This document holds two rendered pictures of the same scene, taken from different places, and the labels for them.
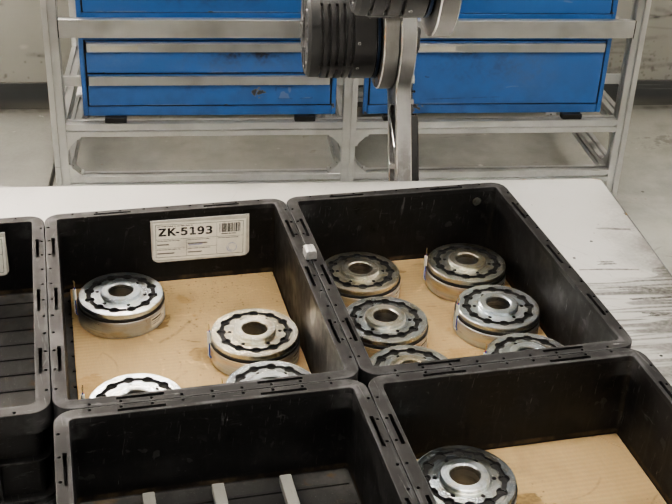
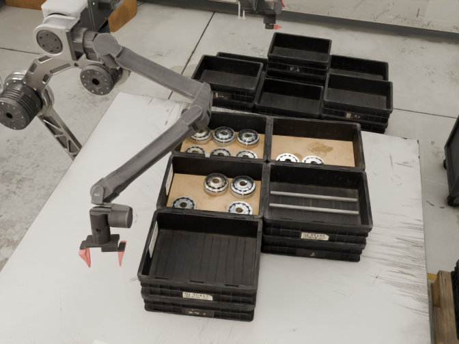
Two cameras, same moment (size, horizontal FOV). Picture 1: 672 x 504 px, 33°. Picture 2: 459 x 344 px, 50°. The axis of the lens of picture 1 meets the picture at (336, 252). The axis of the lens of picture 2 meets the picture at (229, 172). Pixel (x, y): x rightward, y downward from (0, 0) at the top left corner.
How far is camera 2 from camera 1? 166 cm
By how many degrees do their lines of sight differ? 56
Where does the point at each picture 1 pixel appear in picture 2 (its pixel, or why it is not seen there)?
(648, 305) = not seen: hidden behind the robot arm
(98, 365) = not seen: hidden behind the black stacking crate
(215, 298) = (184, 188)
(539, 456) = (275, 149)
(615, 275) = (175, 111)
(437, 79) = not seen: outside the picture
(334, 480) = (272, 185)
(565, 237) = (149, 112)
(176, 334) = (199, 201)
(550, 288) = (228, 121)
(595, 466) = (281, 142)
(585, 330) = (250, 121)
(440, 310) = (211, 145)
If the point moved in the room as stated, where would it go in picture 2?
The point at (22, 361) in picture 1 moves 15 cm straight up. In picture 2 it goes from (197, 237) to (197, 211)
